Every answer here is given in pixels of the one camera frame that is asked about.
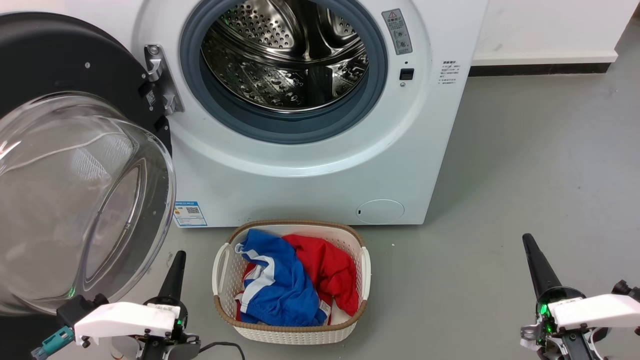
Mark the white front-load washing machine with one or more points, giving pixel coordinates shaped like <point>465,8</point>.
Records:
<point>300,195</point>

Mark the blue garment with white stripe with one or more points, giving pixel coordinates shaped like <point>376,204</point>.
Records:
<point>280,290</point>

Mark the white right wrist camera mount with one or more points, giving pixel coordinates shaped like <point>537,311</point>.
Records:
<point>600,310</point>

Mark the metal door hinge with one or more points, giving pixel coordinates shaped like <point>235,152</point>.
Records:
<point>162,75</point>

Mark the black round glass washer door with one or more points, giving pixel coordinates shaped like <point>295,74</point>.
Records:
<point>50,60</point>

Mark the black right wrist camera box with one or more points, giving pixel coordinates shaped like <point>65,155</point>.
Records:
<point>625,289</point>

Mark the round white filter cover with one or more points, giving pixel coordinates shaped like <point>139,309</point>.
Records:
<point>380,212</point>

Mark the white woven laundry basket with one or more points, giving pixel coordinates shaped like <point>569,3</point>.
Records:
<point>295,335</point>

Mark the grey warning sticker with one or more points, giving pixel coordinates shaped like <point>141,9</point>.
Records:
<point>397,31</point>

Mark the black baseboard strip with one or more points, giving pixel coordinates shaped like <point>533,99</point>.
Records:
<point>540,69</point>

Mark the red garment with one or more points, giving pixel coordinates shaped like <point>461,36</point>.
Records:
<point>330,270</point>

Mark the blue energy label sticker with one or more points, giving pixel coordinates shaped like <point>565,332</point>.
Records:
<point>190,214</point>

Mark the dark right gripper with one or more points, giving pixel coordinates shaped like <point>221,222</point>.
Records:
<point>570,345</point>

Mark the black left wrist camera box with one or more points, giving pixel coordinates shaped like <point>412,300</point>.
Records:
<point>75,309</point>

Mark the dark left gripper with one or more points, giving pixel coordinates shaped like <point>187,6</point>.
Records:
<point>175,347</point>

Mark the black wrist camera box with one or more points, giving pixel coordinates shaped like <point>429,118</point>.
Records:
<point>625,289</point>
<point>75,309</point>

